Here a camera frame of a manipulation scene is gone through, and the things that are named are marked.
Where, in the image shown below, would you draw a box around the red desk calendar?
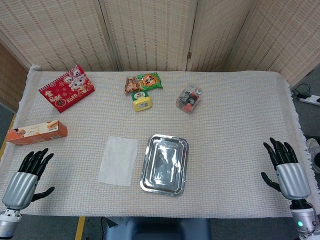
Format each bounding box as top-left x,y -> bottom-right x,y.
38,64 -> 96,114

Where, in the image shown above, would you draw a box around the silver metal tray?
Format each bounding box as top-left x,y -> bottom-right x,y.
139,133 -> 190,197

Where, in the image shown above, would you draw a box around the beige woven folding screen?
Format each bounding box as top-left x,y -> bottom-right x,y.
0,0 -> 320,111

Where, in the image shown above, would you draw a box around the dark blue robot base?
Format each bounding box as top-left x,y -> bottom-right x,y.
103,216 -> 211,240

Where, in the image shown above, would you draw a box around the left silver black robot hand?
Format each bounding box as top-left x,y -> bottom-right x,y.
1,147 -> 56,210

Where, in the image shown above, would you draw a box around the orange biscuit box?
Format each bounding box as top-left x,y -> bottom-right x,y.
6,120 -> 69,147

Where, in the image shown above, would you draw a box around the white paper sheet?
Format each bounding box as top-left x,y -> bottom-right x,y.
97,135 -> 140,187

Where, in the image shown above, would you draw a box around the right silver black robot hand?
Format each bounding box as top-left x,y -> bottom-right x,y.
260,137 -> 312,201

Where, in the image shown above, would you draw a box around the white power strip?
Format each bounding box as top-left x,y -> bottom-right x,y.
299,94 -> 320,106

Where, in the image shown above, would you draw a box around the white shoe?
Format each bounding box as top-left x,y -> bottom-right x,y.
305,138 -> 320,174

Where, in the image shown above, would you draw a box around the white woven tablecloth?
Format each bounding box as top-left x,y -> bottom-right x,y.
0,64 -> 319,219

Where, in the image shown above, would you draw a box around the green snack bag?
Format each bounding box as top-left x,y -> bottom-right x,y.
124,71 -> 164,95

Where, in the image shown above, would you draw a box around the yellow tub with green label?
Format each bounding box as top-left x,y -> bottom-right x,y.
131,90 -> 153,113

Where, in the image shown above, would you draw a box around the clear plastic candy bag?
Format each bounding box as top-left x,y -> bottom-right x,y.
175,83 -> 204,115

